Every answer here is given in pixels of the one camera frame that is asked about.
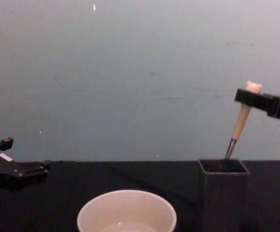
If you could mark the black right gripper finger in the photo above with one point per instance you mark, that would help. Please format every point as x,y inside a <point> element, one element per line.
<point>260,100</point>

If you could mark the black table cloth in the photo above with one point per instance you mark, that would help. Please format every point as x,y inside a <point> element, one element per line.
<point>120,174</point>

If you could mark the black square tube holder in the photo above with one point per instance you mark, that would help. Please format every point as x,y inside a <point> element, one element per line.
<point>223,198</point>

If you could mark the white round cup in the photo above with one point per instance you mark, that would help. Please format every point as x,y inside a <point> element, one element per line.
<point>127,210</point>

